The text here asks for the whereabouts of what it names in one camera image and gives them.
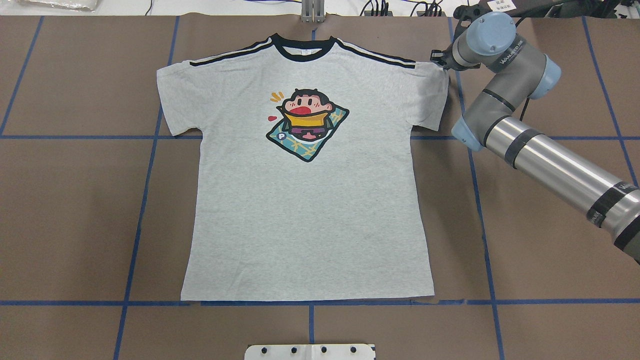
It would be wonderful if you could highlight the grey cartoon print t-shirt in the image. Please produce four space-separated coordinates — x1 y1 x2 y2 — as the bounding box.
157 34 450 302

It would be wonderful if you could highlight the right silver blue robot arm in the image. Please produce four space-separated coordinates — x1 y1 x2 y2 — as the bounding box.
431 11 640 261

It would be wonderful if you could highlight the white central pillar with base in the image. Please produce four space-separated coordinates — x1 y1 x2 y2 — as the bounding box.
244 343 377 360

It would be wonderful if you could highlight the black box with label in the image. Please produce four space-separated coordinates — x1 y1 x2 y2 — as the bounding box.
451 0 567 21

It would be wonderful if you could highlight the clear plastic bag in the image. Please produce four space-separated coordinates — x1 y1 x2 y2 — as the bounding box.
16 0 99 12

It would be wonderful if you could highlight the aluminium frame post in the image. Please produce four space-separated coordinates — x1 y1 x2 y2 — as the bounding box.
300 0 326 23

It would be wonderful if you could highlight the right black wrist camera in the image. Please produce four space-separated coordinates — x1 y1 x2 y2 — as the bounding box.
429 49 451 70

